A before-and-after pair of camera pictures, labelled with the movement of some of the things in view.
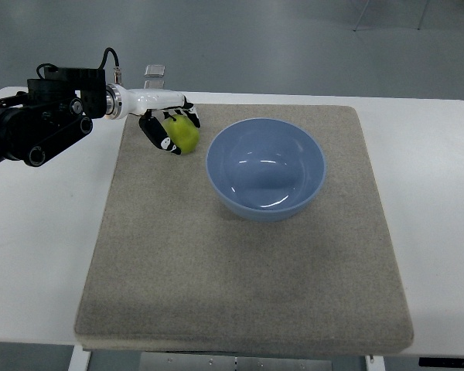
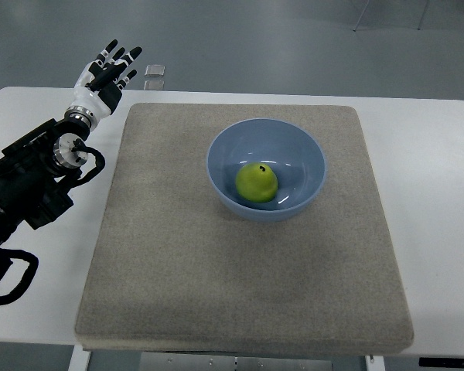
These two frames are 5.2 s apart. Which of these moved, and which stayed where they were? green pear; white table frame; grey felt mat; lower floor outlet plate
Moved: green pear
Stayed: lower floor outlet plate; grey felt mat; white table frame
